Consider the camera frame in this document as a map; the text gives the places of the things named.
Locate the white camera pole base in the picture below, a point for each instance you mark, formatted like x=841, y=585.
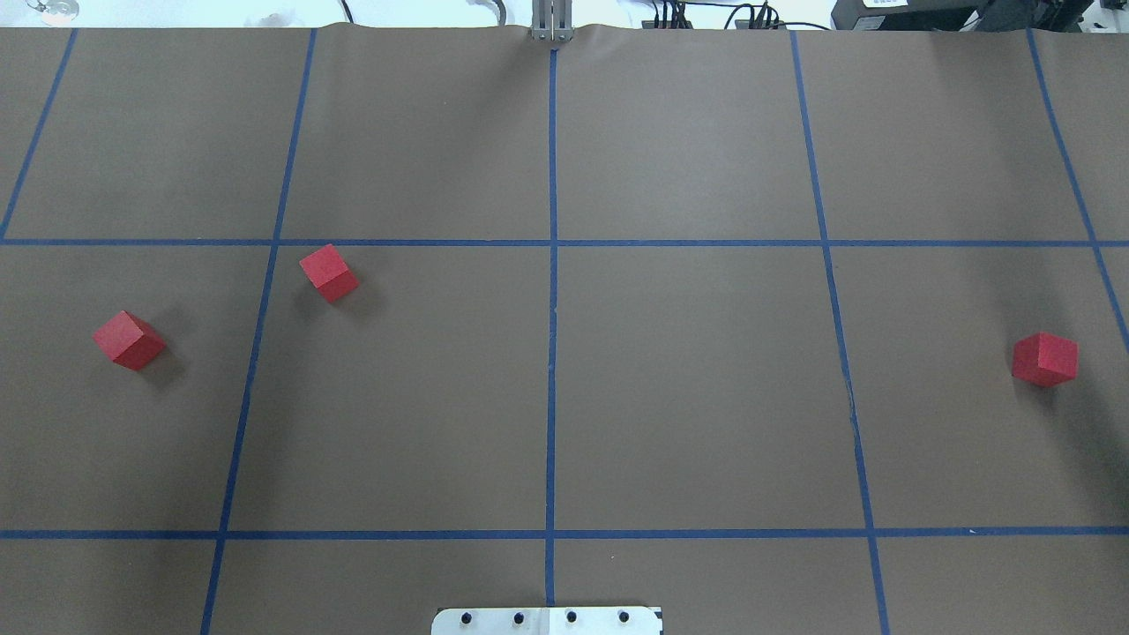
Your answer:
x=549, y=620

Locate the brown paper table cover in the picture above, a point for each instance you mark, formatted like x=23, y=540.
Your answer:
x=719, y=323

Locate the aluminium frame post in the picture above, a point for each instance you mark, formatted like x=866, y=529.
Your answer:
x=552, y=20

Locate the red block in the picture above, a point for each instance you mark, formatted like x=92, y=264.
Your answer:
x=329, y=273
x=128, y=341
x=1045, y=360

